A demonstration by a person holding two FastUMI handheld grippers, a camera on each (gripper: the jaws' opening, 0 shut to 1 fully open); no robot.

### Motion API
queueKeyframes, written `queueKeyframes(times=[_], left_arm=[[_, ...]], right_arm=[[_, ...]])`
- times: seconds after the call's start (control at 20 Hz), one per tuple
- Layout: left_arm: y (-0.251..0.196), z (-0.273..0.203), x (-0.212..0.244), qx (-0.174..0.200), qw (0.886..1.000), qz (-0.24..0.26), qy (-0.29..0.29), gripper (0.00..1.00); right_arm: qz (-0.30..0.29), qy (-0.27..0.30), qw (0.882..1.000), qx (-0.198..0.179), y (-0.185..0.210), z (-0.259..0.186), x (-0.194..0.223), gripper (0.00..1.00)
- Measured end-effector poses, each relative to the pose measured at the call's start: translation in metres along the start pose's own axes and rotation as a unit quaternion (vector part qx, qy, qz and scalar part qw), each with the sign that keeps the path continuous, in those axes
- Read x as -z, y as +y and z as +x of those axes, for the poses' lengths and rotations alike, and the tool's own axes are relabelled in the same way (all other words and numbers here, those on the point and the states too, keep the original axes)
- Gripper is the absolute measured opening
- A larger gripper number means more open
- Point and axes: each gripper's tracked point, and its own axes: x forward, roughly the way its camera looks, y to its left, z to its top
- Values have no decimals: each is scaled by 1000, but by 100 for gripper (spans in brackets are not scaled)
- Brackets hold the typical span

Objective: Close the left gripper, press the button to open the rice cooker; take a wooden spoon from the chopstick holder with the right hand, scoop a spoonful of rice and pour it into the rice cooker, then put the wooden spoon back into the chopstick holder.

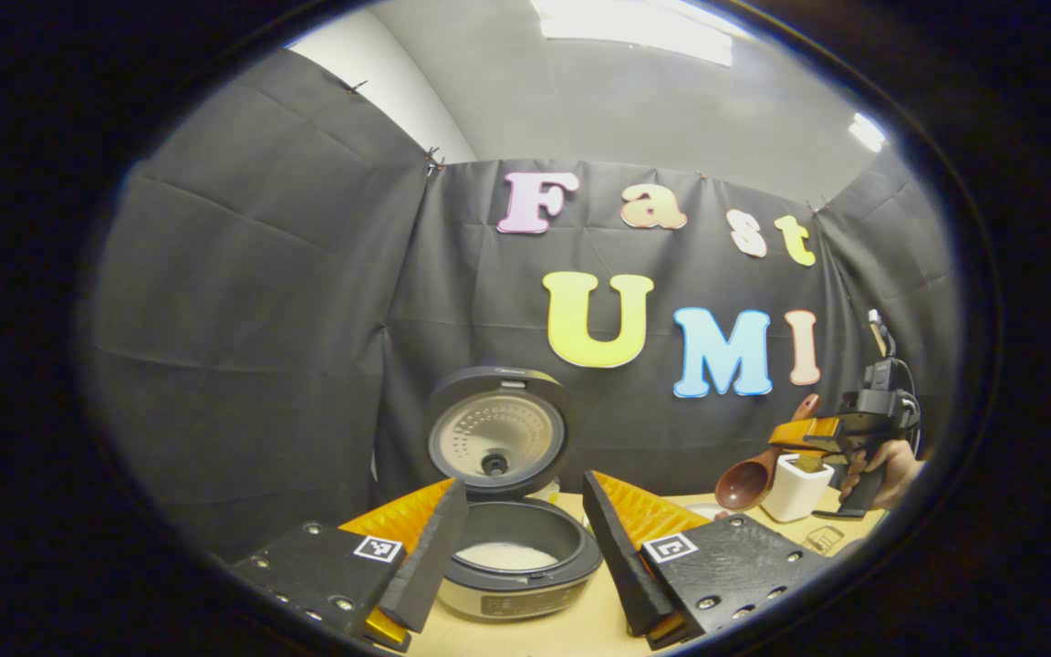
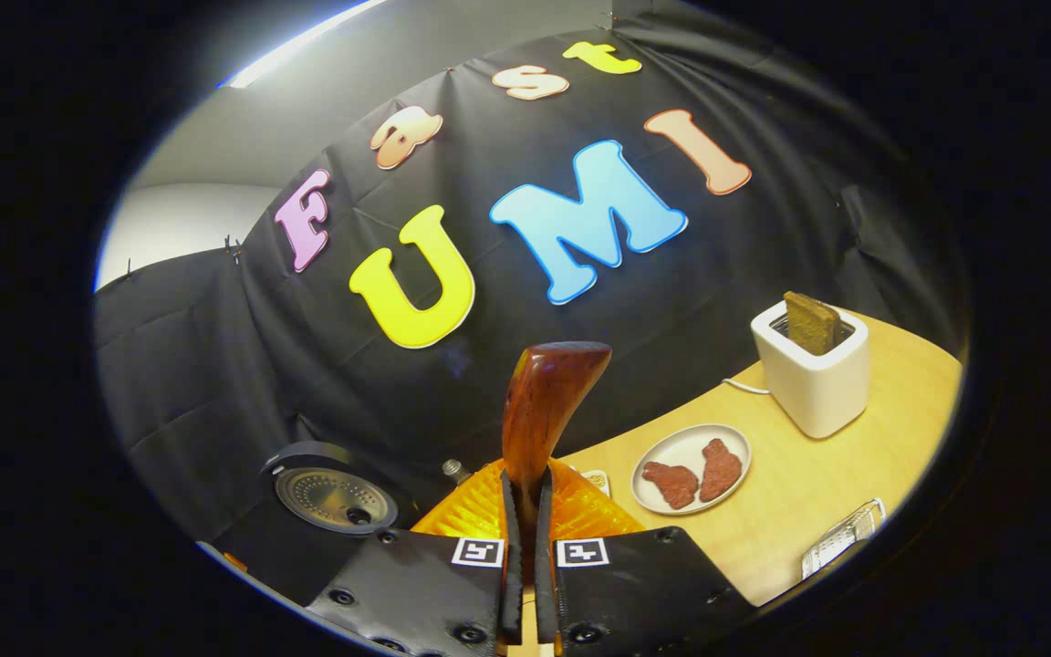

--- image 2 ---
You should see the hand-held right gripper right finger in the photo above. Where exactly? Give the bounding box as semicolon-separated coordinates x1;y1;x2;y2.
535;461;759;657

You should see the ceiling light panel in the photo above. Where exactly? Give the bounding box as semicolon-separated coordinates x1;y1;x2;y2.
218;0;390;89

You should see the brown wooden spoon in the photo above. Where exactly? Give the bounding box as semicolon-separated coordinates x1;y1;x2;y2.
501;341;613;585

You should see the red meat piece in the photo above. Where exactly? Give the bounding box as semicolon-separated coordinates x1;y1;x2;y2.
641;461;700;510
699;438;744;503

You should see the round white plate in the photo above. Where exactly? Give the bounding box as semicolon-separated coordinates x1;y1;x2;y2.
630;423;753;516

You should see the brown toast slice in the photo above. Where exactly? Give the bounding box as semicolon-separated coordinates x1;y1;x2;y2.
783;291;842;357

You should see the white toaster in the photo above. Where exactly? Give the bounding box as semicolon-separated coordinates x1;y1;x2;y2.
750;299;870;441

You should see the grey rice cooker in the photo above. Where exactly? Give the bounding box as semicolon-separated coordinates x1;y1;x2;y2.
259;442;417;539

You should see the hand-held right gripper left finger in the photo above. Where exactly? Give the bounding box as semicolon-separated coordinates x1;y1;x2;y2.
305;459;523;657

